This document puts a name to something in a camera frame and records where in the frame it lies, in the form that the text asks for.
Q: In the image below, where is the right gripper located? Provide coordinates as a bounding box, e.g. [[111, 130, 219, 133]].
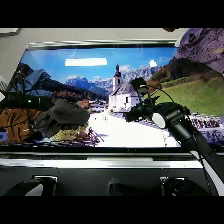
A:
[[125, 101, 158, 123]]

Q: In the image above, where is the grey garment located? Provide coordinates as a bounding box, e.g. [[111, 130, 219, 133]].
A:
[[34, 98, 91, 138]]

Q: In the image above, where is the purple patterned garment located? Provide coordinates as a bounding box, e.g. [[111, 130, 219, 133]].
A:
[[173, 28, 224, 74]]

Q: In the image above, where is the brown garment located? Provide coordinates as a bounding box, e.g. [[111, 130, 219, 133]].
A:
[[0, 108, 44, 143]]

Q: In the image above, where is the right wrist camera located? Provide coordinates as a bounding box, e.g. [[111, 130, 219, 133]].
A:
[[129, 77, 150, 101]]

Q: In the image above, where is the black cable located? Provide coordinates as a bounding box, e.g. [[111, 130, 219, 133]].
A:
[[146, 84, 176, 104]]

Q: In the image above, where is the silver frame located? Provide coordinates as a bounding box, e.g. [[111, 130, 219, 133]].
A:
[[0, 151, 224, 197]]

